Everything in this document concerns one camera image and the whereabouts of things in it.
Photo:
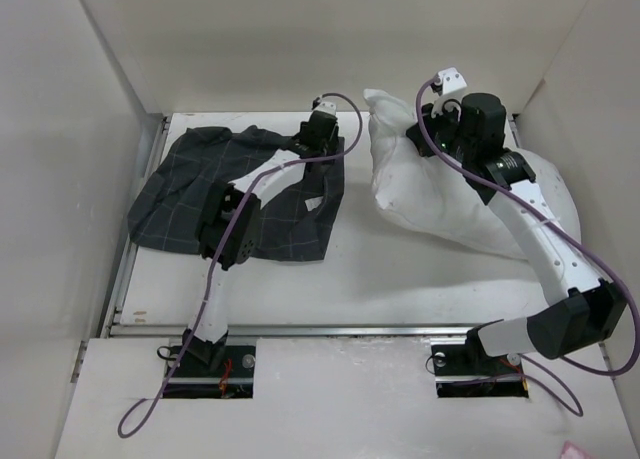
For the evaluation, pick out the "white pillow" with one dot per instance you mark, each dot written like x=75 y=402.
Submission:
x=423 y=194

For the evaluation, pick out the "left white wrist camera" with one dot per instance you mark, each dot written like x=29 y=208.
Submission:
x=324 y=106

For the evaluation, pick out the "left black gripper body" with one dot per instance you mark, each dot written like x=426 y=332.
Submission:
x=328 y=147

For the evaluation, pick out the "dark grey checked pillowcase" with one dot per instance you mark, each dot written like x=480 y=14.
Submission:
x=295 y=226

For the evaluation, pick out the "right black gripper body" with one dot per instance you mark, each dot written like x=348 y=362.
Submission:
x=443 y=124

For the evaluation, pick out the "aluminium right rail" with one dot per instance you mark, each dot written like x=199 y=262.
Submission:
x=514 y=130

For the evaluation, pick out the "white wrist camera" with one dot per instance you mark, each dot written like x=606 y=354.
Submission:
x=324 y=106
x=450 y=87

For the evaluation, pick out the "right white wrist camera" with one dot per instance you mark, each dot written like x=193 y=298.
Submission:
x=450 y=87

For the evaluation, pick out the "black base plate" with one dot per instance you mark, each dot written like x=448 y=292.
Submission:
x=230 y=377
x=457 y=375

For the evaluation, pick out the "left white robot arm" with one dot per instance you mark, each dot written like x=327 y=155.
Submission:
x=229 y=224

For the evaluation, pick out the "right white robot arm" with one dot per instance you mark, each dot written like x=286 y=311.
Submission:
x=585 y=299

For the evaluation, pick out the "pink object at corner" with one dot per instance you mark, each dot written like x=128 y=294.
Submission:
x=572 y=451

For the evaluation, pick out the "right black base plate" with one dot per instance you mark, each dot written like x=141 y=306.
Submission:
x=457 y=375

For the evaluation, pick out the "aluminium front rail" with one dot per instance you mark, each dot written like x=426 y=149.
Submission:
x=297 y=331

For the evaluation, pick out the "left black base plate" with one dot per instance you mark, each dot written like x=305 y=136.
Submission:
x=230 y=377

